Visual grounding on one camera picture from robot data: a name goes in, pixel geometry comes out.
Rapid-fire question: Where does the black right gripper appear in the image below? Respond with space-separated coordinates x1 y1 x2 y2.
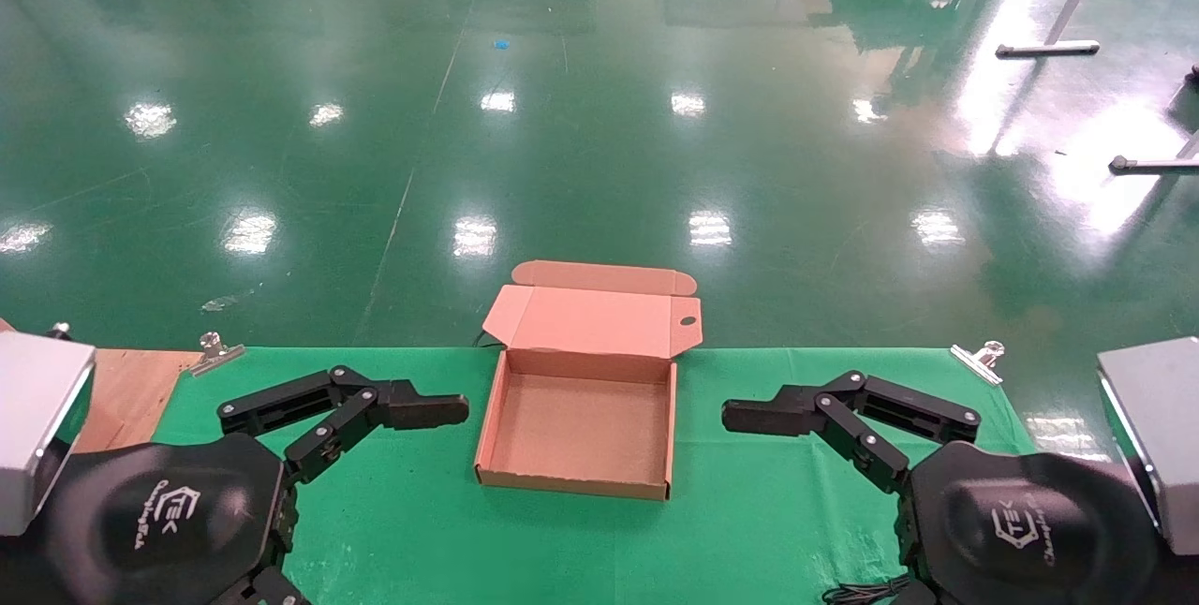
721 370 1199 605

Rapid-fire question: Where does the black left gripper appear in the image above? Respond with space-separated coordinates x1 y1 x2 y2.
0 364 470 605

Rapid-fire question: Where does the open brown cardboard box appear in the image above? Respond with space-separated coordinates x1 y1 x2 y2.
474 259 703 502

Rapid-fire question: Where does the green table cloth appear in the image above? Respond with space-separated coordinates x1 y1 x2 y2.
150 347 1041 605

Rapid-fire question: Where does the silver metal binder clip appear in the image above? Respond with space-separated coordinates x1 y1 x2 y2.
950 340 1006 387
185 332 247 377

